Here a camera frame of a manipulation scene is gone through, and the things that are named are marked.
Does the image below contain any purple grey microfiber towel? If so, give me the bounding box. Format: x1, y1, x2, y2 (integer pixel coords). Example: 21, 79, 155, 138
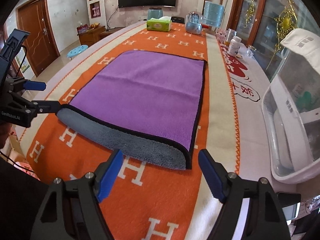
57, 50, 206, 170

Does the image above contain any black smartphone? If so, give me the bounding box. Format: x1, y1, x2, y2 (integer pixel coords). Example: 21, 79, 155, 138
276, 192, 301, 221

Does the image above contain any brown wooden door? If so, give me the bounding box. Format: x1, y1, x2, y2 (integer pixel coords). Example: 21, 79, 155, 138
16, 0, 60, 76

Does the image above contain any blue round plastic stool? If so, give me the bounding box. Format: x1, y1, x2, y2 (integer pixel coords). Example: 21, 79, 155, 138
67, 45, 88, 59

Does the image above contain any brown wooden tv cabinet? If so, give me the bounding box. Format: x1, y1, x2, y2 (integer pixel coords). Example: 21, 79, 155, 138
78, 26, 123, 47

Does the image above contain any orange H-pattern blanket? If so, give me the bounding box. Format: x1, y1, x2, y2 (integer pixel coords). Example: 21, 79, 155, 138
18, 22, 241, 240

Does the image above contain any white countertop appliance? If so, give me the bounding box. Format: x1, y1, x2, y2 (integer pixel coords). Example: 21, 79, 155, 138
261, 50, 319, 184

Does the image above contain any teal kettle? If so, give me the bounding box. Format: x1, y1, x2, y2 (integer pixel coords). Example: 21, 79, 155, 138
147, 8, 163, 20

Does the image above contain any green tissue box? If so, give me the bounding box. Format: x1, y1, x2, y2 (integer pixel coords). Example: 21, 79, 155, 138
146, 16, 172, 32

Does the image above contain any white printed tablecloth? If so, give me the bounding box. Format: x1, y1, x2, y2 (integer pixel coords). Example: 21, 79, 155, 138
204, 27, 301, 240

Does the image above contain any blue glass snow globe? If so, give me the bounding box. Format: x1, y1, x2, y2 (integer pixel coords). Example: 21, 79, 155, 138
185, 11, 203, 35

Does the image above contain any small clear glass cup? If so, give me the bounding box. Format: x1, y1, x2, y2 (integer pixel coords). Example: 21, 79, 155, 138
246, 45, 257, 57

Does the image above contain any white pill bottle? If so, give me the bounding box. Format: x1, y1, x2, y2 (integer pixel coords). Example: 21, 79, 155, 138
227, 36, 241, 57

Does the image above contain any white cloth cover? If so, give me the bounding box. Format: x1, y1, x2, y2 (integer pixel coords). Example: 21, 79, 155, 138
280, 28, 320, 73

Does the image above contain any light blue cylindrical container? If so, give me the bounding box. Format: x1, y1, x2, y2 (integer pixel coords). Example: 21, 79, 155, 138
203, 1, 225, 28

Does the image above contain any pink pig figurine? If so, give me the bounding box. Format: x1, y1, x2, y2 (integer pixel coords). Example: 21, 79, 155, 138
216, 28, 227, 43

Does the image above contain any clear glass jar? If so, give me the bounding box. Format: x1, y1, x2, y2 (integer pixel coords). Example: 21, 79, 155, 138
224, 29, 236, 47

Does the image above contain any white wall shelf unit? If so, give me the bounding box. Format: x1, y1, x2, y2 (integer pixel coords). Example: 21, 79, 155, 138
87, 0, 106, 27

